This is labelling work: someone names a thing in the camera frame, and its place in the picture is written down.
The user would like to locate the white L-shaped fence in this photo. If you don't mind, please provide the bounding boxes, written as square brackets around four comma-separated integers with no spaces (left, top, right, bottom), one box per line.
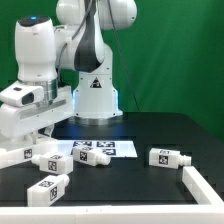
[0,166,224,224]

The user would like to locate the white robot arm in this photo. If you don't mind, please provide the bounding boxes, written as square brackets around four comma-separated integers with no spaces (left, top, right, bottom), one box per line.
[0,0,137,138]

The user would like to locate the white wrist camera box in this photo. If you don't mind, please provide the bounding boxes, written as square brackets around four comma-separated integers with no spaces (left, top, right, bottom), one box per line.
[0,81,44,107]

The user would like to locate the white square tabletop part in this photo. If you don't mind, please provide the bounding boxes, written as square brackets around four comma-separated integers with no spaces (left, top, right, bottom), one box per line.
[0,135,58,169]

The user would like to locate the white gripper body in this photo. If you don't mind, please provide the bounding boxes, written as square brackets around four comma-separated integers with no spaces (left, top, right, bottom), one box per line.
[0,86,74,139]

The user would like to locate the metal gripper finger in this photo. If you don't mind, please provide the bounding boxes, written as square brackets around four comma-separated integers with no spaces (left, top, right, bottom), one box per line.
[38,125,55,137]

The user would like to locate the white sheet with tags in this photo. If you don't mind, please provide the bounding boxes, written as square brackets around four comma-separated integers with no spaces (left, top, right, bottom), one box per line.
[58,140,137,158]

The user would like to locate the grey camera cable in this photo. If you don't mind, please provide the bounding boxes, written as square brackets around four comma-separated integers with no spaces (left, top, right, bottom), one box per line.
[105,0,142,113]

